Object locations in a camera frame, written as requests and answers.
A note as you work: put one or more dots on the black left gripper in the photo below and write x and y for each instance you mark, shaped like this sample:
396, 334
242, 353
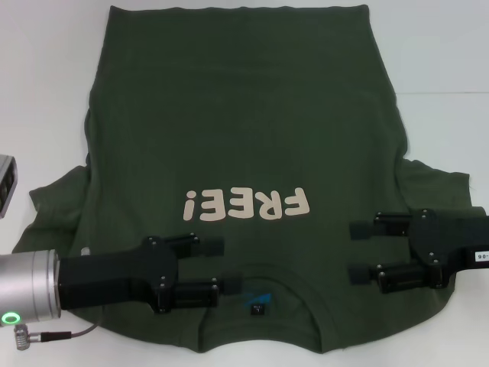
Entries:
114, 275

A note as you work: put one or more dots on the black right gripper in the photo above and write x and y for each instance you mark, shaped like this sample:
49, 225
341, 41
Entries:
451, 241

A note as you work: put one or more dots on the dark green FREE! t-shirt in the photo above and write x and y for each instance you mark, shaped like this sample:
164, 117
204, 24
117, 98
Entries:
244, 134

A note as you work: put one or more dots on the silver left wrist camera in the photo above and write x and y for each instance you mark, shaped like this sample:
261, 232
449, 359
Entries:
7, 183

